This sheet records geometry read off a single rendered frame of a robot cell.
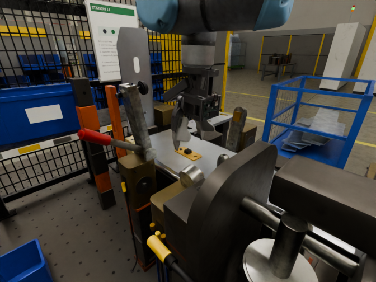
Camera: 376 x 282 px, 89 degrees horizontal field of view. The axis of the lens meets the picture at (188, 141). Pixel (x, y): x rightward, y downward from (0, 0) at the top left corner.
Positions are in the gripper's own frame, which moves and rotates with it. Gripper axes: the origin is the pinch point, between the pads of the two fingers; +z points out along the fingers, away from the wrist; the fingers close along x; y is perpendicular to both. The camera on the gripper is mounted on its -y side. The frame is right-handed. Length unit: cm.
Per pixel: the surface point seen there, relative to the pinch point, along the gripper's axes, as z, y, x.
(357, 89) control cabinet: 82, -31, 777
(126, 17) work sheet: -35, -56, 15
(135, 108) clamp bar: -12.8, 1.1, -16.2
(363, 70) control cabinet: 26, -35, 776
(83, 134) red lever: -9.8, 0.1, -26.0
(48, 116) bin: -3.1, -35.6, -25.6
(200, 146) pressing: 4.2, -0.7, 6.4
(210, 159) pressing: 4.0, 6.8, 2.4
